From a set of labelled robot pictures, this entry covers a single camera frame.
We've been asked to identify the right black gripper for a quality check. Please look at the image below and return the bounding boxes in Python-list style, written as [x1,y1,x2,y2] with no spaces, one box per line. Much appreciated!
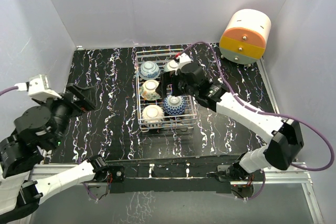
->
[156,70,198,99]

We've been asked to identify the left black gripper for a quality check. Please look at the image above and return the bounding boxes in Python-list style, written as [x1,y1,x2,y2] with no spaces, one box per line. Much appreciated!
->
[38,82,98,147]

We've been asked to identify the pale green bowl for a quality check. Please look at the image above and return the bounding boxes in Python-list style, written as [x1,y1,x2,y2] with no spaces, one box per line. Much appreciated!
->
[163,60,179,73]

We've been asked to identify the blue white patterned bowl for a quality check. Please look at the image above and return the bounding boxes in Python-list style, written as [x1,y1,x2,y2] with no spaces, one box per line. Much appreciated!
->
[139,61,161,80]

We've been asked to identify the red patterned bowl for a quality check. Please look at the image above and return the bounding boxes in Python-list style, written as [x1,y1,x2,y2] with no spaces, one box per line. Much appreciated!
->
[163,95,186,116]

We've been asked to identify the cream bowl leaf pattern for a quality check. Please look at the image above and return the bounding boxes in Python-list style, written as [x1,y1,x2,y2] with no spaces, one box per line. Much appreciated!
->
[139,80,161,101]

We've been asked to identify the white bowl brown rim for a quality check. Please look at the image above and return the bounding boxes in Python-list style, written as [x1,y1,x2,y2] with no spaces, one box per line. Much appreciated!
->
[141,104,164,127]

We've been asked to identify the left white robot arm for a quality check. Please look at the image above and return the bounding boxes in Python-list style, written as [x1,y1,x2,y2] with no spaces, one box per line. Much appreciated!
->
[1,83,109,223]

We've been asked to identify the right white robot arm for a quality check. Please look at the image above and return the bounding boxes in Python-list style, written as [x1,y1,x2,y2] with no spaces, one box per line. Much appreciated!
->
[156,62,304,180]

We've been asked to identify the pastel round drawer cabinet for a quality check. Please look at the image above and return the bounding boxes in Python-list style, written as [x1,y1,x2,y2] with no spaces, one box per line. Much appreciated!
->
[219,9,271,65]

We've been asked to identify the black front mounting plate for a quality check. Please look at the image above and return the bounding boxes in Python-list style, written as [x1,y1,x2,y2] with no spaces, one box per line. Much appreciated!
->
[78,155,266,195]

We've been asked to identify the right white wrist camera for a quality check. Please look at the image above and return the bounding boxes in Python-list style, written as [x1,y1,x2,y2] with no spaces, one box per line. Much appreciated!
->
[174,53,193,74]

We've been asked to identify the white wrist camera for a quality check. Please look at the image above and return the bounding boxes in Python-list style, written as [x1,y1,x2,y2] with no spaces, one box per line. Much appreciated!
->
[174,53,193,74]
[14,74,61,102]

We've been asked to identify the silver wire dish rack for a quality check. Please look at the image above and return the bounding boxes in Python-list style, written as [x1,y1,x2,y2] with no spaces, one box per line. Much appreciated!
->
[134,49,198,133]

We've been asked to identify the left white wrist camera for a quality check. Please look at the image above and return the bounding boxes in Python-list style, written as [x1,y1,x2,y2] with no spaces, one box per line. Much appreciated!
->
[14,74,61,102]

